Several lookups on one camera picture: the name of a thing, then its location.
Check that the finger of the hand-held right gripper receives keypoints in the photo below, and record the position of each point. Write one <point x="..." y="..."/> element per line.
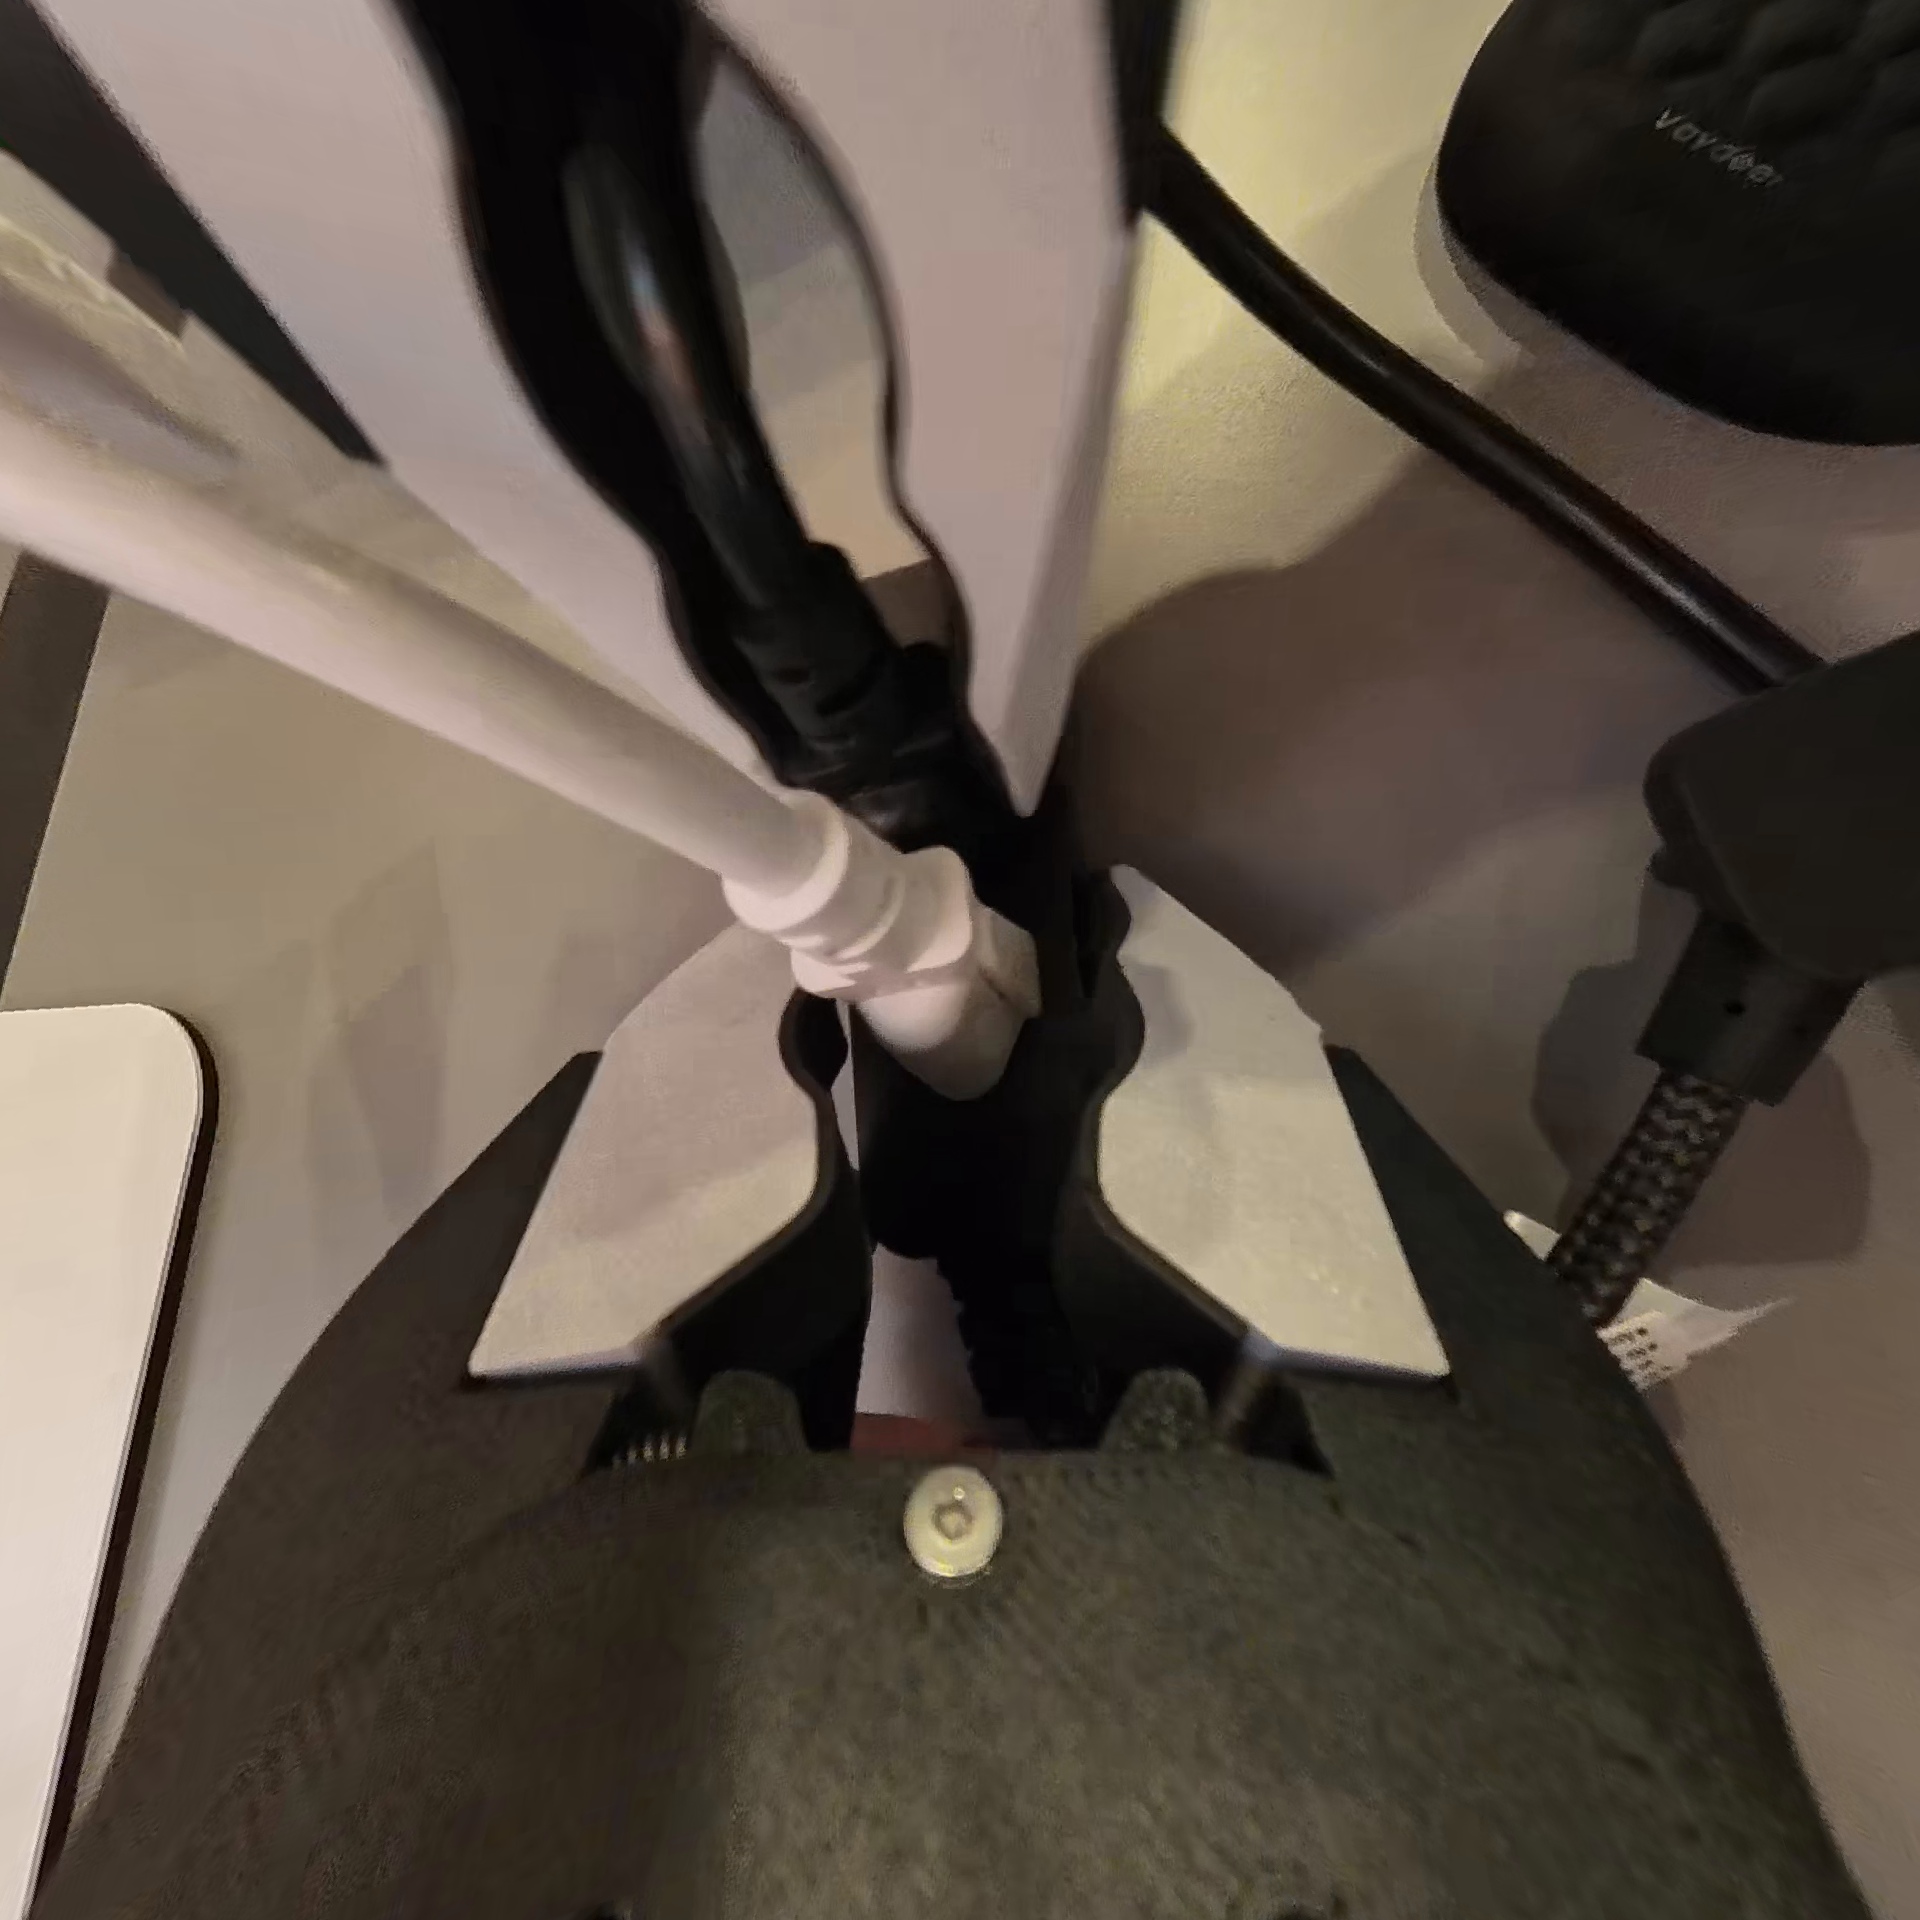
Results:
<point x="1005" y="300"/>
<point x="347" y="224"/>

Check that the black power strip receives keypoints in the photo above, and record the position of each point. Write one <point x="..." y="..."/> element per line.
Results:
<point x="962" y="1186"/>

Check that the white flat pad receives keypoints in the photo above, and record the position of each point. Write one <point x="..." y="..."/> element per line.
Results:
<point x="76" y="1350"/>

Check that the white power plug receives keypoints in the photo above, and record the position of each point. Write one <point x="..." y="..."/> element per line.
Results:
<point x="946" y="1036"/>

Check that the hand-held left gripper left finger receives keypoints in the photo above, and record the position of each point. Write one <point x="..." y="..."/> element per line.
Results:
<point x="661" y="1202"/>

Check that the black flat plug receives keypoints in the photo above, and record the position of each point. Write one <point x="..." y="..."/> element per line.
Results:
<point x="1786" y="811"/>

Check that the black wrist rest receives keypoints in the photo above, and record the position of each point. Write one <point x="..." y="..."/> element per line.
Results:
<point x="1695" y="181"/>

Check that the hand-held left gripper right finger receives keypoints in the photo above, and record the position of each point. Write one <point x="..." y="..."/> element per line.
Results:
<point x="1244" y="1202"/>

